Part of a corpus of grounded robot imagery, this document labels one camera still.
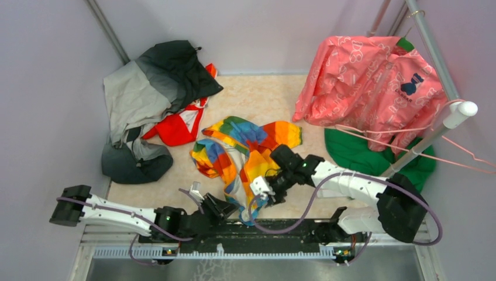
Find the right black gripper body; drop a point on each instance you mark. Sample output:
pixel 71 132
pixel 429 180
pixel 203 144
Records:
pixel 279 184

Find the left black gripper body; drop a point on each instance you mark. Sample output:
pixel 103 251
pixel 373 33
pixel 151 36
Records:
pixel 213 221

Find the rainbow striped jacket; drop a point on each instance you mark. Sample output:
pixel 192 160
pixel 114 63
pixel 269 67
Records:
pixel 237 151

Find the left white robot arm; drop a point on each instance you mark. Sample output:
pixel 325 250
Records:
pixel 77 205

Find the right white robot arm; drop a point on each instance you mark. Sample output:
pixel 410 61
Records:
pixel 393 205

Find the pink patterned jacket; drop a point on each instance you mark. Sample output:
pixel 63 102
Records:
pixel 310 105

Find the grey black jacket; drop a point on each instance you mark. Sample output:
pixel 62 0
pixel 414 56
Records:
pixel 134 107

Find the red white garment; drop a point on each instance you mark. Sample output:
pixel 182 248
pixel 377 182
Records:
pixel 180 125

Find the green garment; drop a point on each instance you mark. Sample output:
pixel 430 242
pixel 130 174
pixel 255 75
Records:
pixel 384 98

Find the white clothes rack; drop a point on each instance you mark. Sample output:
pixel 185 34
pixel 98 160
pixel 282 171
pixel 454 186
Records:
pixel 419 163

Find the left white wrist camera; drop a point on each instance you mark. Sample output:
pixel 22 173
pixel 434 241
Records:
pixel 194 191

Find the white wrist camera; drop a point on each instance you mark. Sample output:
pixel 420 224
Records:
pixel 260 187
pixel 194 191

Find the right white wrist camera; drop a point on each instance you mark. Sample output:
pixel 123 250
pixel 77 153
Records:
pixel 260 187

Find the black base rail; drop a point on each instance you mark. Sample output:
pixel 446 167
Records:
pixel 236 238

